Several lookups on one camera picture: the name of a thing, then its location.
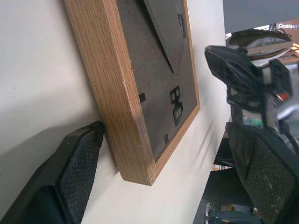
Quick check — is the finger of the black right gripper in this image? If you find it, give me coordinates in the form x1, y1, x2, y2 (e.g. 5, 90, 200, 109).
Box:
205, 45, 265, 91

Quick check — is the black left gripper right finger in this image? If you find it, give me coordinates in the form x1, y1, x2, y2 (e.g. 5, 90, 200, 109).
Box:
228, 122, 299, 224

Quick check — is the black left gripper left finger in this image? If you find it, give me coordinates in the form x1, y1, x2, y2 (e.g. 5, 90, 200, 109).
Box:
0, 120, 105, 224

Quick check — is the wooden picture frame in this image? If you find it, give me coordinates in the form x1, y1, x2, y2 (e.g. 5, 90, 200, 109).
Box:
64, 0, 201, 187

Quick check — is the dark brown curved object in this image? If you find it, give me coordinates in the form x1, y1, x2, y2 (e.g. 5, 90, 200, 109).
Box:
229, 28, 294, 66

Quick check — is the black background furniture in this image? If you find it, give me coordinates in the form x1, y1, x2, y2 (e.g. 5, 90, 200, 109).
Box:
202, 137, 255, 206

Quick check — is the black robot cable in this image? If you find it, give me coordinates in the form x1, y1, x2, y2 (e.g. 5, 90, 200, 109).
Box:
279, 119, 299, 156

